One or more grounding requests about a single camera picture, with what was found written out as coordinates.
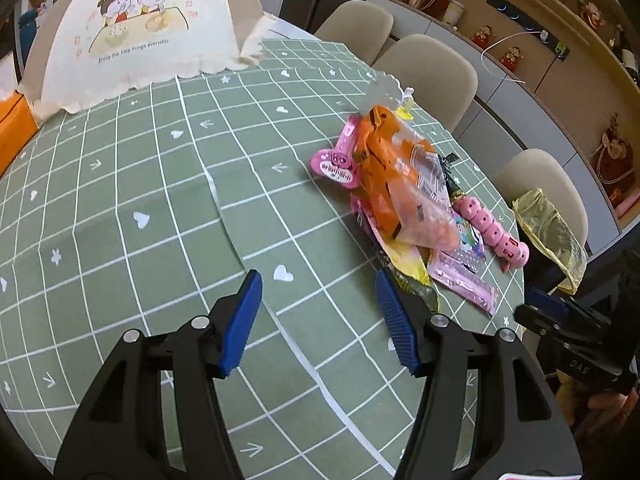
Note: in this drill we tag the blue bottle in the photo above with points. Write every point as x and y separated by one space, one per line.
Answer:
27 30

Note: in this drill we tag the pink yellow snack packet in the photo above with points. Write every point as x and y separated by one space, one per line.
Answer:
405 260

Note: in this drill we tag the beige dining chair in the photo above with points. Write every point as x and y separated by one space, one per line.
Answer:
545 175
430 75
355 25

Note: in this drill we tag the pink box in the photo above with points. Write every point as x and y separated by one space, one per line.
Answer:
627 207

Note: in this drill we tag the red doll figurine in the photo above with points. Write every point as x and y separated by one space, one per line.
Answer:
511 59
482 36

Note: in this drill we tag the person's right hand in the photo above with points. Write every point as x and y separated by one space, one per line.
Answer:
607 402

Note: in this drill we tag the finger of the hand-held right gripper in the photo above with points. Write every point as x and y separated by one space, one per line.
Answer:
547 301
535 317

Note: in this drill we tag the wooden shelf cabinet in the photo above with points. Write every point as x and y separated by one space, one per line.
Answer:
565 90

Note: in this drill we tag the orange tissue box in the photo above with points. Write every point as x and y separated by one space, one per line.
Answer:
12 132

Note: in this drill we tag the pink toy with teeth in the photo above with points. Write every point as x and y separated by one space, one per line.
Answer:
337 167

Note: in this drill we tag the clear packaging with yellow toy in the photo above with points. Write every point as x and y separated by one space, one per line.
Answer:
385 87

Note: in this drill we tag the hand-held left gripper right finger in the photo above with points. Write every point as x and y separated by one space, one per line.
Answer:
397 320

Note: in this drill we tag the colourful purple packet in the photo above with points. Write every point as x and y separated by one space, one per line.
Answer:
470 237

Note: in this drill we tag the panda plush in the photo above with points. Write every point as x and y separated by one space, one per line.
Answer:
630 60

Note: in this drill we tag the cream mesh food cover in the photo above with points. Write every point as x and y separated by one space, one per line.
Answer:
135 35

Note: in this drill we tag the pink segmented pig toy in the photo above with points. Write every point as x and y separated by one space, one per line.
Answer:
492 230

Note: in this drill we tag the green checked tablecloth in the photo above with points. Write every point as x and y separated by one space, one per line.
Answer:
150 185

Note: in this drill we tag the red fortune figurine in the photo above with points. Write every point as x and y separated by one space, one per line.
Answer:
592 12

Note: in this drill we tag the black bin with yellow bag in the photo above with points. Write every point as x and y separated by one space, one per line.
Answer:
545 225

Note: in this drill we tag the large brown flower bag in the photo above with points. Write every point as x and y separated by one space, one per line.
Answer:
612 160

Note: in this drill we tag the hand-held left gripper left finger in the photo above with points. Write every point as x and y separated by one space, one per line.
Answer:
242 320

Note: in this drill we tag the pink candy wrapper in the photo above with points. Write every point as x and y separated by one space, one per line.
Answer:
462 277

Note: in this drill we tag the orange snack bag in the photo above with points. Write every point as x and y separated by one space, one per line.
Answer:
395 180

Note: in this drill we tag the black power strip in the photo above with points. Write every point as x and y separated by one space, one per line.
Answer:
505 8

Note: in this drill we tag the white cup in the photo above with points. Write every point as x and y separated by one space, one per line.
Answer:
453 12

